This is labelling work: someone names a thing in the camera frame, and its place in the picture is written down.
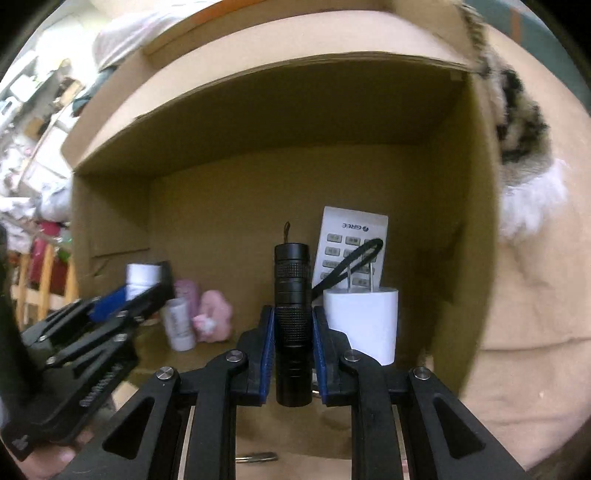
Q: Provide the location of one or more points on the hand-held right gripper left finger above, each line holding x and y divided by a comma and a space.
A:
268, 355

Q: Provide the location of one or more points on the beige blanket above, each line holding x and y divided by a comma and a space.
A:
535, 300

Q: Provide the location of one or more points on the white bottle blue label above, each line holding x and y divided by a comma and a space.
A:
179, 325

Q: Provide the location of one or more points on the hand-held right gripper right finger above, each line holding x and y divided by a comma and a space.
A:
321, 355

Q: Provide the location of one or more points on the pink plastic toy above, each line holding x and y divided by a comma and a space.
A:
187, 290

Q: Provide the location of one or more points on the cardboard box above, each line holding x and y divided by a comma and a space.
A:
231, 184

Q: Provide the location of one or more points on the black flashlight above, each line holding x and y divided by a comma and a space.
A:
291, 300

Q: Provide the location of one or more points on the white remote control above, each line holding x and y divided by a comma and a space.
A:
341, 230

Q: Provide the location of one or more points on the person's left hand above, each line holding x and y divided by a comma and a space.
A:
55, 461

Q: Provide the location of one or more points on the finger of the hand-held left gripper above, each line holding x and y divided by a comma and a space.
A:
152, 290
108, 304

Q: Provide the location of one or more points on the white charger plug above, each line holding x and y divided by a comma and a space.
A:
364, 318

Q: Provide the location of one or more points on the fluffy fur cloth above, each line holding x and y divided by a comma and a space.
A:
521, 138

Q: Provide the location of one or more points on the wooden rack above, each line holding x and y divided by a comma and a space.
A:
44, 290

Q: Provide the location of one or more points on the white clothing pile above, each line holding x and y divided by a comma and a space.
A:
129, 37

